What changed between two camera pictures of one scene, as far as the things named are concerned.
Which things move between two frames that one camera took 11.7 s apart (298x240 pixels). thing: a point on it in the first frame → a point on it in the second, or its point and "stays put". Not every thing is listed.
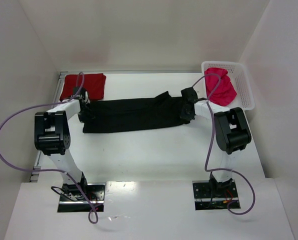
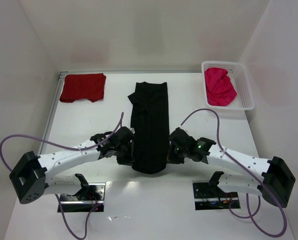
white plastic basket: x=238 y=76 stays put
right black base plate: x=209 y=196 stays put
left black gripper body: x=81 y=115 → x=125 y=160
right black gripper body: x=187 y=111 → x=174 y=158
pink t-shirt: x=224 y=92 stays put
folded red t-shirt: x=93 y=83 stays put
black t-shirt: x=126 y=114 → x=149 y=117
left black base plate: x=96 y=191 stays put
